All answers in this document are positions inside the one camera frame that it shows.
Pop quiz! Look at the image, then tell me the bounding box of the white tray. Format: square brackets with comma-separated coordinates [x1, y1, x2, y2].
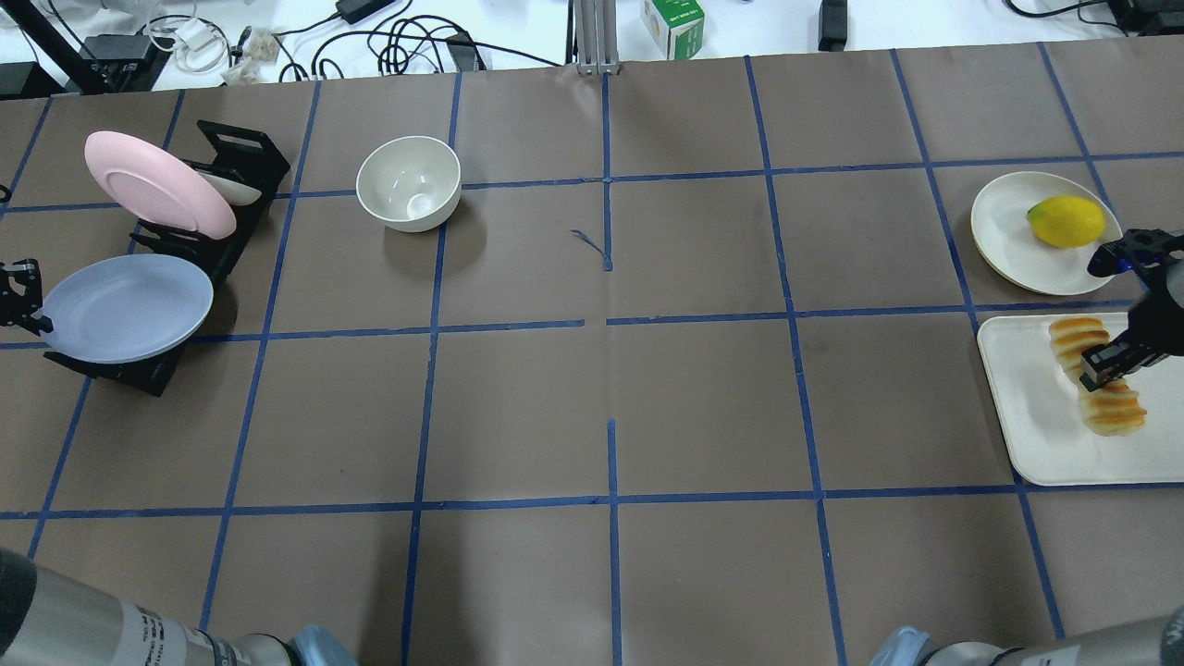
[977, 314, 1183, 487]

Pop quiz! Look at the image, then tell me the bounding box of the black dish rack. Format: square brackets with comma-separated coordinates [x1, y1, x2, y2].
[45, 120, 290, 396]

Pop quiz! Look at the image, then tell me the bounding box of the cream plate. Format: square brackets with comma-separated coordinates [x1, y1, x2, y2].
[971, 169, 1121, 296]

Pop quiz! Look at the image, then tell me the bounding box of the white plate in rack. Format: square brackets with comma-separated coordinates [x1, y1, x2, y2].
[202, 173, 263, 207]

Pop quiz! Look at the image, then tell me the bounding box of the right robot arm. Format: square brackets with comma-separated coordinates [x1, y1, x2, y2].
[871, 263, 1180, 665]

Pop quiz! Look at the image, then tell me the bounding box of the yellow lemon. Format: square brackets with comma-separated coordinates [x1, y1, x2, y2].
[1025, 196, 1107, 249]

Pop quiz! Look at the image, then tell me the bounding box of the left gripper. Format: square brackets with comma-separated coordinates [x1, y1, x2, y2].
[1, 261, 54, 337]

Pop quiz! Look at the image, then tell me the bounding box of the aluminium frame post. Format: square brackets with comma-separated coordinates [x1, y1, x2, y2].
[566, 0, 619, 75]

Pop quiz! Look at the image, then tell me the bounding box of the green white carton box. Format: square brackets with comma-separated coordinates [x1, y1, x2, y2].
[641, 1, 706, 60]

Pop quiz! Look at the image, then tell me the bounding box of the cream bowl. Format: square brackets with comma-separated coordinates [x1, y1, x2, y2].
[355, 136, 462, 233]

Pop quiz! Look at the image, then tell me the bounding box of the pink plate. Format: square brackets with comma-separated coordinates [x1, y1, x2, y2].
[83, 130, 237, 241]

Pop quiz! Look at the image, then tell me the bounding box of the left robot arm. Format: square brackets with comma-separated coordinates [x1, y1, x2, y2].
[1, 254, 354, 665]

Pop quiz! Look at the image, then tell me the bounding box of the blue plate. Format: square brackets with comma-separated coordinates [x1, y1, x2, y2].
[41, 252, 213, 365]

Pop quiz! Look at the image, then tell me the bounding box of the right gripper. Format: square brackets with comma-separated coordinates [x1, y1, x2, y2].
[1079, 268, 1183, 392]

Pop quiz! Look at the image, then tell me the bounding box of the striped bread roll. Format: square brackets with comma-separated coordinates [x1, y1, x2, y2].
[1048, 316, 1111, 392]

